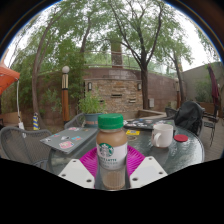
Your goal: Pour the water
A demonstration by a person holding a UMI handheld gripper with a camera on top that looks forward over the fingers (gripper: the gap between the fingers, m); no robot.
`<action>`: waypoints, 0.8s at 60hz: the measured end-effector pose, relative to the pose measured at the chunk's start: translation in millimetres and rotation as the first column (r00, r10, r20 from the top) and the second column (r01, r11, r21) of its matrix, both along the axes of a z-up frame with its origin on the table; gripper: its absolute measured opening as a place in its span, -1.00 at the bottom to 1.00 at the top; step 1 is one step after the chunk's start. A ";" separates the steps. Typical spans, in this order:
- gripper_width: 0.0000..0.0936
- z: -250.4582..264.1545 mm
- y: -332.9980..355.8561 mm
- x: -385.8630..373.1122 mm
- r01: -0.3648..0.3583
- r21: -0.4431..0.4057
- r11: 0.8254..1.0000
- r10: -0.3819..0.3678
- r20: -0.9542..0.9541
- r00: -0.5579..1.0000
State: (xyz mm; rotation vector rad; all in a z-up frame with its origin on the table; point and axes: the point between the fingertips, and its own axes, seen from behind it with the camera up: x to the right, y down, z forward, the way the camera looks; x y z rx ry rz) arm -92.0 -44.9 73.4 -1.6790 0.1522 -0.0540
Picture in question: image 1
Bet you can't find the grey metal mesh chair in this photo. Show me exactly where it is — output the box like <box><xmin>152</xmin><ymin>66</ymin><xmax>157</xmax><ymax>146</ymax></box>
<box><xmin>63</xmin><ymin>112</ymin><xmax>86</xmax><ymax>130</ymax></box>
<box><xmin>0</xmin><ymin>126</ymin><xmax>54</xmax><ymax>168</ymax></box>

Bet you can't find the grey laptop with stickers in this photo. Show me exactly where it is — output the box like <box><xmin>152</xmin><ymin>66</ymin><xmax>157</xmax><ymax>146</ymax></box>
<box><xmin>39</xmin><ymin>126</ymin><xmax>99</xmax><ymax>155</ymax></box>

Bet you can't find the orange patio umbrella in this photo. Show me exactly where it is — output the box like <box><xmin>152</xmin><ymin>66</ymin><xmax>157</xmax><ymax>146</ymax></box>
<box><xmin>0</xmin><ymin>49</ymin><xmax>25</xmax><ymax>130</ymax></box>

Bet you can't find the green plant in blue pot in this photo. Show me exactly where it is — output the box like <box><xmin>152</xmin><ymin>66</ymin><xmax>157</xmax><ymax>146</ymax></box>
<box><xmin>78</xmin><ymin>91</ymin><xmax>108</xmax><ymax>129</ymax></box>

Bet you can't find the yellow blue striped bollard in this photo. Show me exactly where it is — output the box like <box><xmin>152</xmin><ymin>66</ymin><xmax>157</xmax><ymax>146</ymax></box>
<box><xmin>32</xmin><ymin>112</ymin><xmax>40</xmax><ymax>132</ymax></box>

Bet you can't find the black metal patio chair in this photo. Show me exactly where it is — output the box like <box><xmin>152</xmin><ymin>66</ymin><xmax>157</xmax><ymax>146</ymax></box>
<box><xmin>203</xmin><ymin>113</ymin><xmax>218</xmax><ymax>148</ymax></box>

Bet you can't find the black backpack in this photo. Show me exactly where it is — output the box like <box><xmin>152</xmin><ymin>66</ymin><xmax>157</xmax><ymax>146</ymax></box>
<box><xmin>173</xmin><ymin>100</ymin><xmax>205</xmax><ymax>136</ymax></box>

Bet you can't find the leaning thin-trunk tree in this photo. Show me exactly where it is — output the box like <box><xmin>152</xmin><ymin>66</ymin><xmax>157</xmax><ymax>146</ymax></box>
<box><xmin>9</xmin><ymin>0</ymin><xmax>101</xmax><ymax>129</ymax></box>

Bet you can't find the lamp post with white globe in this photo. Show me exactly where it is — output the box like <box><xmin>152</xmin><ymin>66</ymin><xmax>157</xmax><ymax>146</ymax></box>
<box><xmin>60</xmin><ymin>65</ymin><xmax>71</xmax><ymax>124</ymax></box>

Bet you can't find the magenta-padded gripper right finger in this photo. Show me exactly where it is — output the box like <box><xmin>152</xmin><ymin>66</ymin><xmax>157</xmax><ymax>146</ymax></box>
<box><xmin>125</xmin><ymin>145</ymin><xmax>168</xmax><ymax>190</ymax></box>

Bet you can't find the white ceramic mug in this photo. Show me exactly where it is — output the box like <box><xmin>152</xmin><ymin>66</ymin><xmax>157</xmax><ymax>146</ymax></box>
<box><xmin>151</xmin><ymin>123</ymin><xmax>174</xmax><ymax>149</ymax></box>

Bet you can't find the slender tree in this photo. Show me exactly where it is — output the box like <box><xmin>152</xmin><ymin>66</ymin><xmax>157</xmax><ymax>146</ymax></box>
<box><xmin>163</xmin><ymin>33</ymin><xmax>196</xmax><ymax>104</ymax></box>

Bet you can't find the closed maroon patio umbrella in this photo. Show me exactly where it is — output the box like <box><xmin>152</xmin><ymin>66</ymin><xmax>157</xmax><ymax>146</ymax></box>
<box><xmin>206</xmin><ymin>63</ymin><xmax>222</xmax><ymax>118</ymax></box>

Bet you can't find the flat round red coaster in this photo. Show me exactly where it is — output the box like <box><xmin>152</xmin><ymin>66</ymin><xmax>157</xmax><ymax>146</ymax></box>
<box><xmin>173</xmin><ymin>133</ymin><xmax>189</xmax><ymax>143</ymax></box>

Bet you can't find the dark metal mesh chair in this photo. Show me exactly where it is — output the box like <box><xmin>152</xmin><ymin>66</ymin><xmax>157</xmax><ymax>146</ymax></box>
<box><xmin>164</xmin><ymin>106</ymin><xmax>206</xmax><ymax>138</ymax></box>

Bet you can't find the yellow card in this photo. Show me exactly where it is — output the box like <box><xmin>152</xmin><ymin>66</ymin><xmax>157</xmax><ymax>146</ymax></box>
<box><xmin>125</xmin><ymin>129</ymin><xmax>141</xmax><ymax>136</ymax></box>

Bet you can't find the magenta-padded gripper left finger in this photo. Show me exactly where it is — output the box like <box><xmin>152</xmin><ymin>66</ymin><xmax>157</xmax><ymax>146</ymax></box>
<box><xmin>58</xmin><ymin>146</ymin><xmax>100</xmax><ymax>190</ymax></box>

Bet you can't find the large dark-trunk tree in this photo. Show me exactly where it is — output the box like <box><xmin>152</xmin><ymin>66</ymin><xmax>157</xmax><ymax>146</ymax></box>
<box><xmin>106</xmin><ymin>0</ymin><xmax>194</xmax><ymax>111</ymax></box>

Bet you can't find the green-capped coffee drink bottle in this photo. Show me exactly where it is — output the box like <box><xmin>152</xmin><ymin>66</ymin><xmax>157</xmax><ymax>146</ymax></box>
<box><xmin>95</xmin><ymin>113</ymin><xmax>129</xmax><ymax>191</ymax></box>

